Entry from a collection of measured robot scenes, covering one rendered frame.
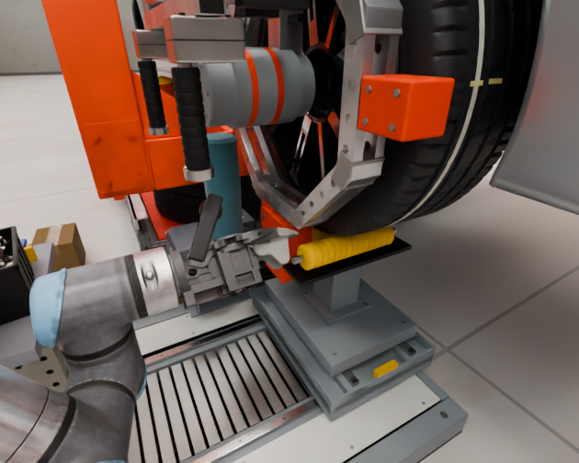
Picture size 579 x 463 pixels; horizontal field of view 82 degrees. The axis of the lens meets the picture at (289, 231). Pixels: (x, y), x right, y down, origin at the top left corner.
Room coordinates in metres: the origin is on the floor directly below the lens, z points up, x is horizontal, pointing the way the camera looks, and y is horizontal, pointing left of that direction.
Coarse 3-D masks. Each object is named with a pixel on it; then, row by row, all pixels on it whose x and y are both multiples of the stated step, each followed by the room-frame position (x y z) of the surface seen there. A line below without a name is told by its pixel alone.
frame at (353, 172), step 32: (352, 0) 0.51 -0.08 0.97; (384, 0) 0.51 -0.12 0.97; (352, 32) 0.50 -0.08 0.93; (384, 32) 0.50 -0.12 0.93; (352, 64) 0.50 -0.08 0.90; (384, 64) 0.51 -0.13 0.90; (352, 96) 0.50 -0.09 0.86; (256, 128) 0.93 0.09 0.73; (352, 128) 0.49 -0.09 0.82; (256, 160) 0.85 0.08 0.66; (352, 160) 0.49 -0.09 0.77; (256, 192) 0.81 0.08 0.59; (288, 192) 0.75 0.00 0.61; (320, 192) 0.56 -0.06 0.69; (352, 192) 0.55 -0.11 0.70
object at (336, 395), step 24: (264, 288) 0.97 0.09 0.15; (264, 312) 0.86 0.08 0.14; (288, 336) 0.75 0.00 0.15; (312, 360) 0.66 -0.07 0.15; (384, 360) 0.66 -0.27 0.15; (408, 360) 0.64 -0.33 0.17; (312, 384) 0.59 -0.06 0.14; (336, 384) 0.58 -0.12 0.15; (360, 384) 0.56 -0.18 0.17; (384, 384) 0.60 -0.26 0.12; (336, 408) 0.52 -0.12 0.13
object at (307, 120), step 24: (312, 0) 0.79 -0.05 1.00; (264, 24) 0.95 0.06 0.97; (312, 24) 0.79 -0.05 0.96; (336, 24) 0.73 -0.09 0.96; (312, 48) 0.79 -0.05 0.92; (336, 48) 0.74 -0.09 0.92; (336, 72) 0.71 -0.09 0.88; (336, 96) 0.71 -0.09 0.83; (312, 120) 0.79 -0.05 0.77; (336, 120) 0.70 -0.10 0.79; (288, 144) 0.93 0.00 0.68; (312, 144) 0.96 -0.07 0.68; (336, 144) 0.99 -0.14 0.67; (288, 168) 0.86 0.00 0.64; (312, 168) 0.88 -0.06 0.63
